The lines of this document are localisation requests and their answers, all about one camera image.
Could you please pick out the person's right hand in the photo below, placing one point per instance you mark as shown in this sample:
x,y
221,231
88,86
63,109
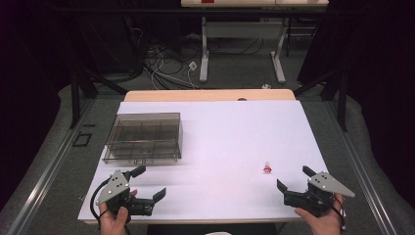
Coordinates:
x,y
326,225

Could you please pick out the white table sheet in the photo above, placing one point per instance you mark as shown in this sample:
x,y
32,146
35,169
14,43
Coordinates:
x,y
228,137

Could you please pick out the black tape strip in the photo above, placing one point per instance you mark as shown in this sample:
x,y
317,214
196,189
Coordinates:
x,y
88,125

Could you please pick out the white floor plug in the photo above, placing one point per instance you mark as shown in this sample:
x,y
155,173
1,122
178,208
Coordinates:
x,y
266,86

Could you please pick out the person's left hand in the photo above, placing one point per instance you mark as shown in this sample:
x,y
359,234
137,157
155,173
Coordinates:
x,y
112,223

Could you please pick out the black horizontal bar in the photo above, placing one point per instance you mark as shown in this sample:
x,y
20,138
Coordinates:
x,y
163,10

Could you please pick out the red item on desk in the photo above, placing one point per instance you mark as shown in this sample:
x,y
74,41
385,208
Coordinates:
x,y
207,1

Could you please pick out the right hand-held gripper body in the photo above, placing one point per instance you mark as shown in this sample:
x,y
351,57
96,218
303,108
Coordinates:
x,y
323,182

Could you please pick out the white rounded object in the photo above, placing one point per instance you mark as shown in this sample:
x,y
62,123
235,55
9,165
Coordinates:
x,y
218,233

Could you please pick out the aluminium floor rail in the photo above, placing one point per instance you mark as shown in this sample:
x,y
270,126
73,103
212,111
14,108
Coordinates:
x,y
49,174
365,173

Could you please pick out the light wooden table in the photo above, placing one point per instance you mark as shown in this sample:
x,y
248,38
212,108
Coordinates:
x,y
208,95

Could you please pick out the black metal stand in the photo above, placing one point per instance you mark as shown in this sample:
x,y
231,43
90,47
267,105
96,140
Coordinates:
x,y
341,98
76,94

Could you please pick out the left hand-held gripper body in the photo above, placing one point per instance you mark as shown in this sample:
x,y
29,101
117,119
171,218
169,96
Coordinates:
x,y
112,189

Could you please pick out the clear plastic compartment box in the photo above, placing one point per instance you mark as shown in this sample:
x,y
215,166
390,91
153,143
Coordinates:
x,y
143,138

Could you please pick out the white desk with metal legs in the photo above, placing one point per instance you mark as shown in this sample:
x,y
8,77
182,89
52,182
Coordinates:
x,y
241,29

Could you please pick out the small red clear piece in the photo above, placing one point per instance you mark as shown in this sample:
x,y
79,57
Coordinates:
x,y
267,168

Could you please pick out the white power adapter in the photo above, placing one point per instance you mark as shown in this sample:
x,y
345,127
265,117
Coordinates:
x,y
192,65

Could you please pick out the dark curtain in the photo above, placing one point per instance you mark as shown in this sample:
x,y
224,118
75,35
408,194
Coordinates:
x,y
375,65
29,81

